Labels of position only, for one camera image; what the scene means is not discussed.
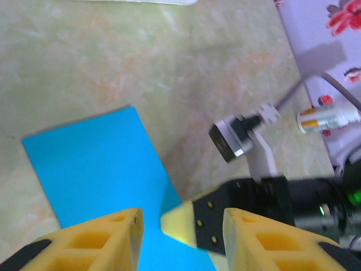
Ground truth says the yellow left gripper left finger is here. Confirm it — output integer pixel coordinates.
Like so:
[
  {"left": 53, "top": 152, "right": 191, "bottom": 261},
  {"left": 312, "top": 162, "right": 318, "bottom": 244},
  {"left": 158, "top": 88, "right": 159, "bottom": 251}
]
[{"left": 5, "top": 208, "right": 145, "bottom": 271}]

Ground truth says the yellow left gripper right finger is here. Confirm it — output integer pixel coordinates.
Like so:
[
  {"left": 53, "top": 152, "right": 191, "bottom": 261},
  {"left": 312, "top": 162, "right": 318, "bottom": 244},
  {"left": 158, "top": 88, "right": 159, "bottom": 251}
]
[{"left": 222, "top": 207, "right": 353, "bottom": 271}]

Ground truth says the blue cloth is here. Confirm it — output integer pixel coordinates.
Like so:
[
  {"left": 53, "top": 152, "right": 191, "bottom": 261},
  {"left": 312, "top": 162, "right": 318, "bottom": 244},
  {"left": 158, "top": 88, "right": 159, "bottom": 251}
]
[{"left": 21, "top": 106, "right": 218, "bottom": 271}]

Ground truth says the white bottle orange label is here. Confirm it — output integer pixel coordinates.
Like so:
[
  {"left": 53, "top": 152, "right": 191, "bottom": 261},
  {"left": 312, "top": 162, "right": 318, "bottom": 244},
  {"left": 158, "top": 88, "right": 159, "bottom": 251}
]
[{"left": 296, "top": 106, "right": 361, "bottom": 135}]

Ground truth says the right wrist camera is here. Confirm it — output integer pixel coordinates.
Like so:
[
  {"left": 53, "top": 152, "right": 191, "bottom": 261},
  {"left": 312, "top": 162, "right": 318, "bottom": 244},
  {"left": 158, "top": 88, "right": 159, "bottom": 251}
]
[{"left": 208, "top": 114, "right": 279, "bottom": 181}]

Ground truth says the lavender right arm cable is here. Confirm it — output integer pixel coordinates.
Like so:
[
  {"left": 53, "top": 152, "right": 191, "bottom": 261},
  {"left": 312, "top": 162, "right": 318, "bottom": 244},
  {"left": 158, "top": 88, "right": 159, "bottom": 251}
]
[{"left": 242, "top": 72, "right": 361, "bottom": 133}]

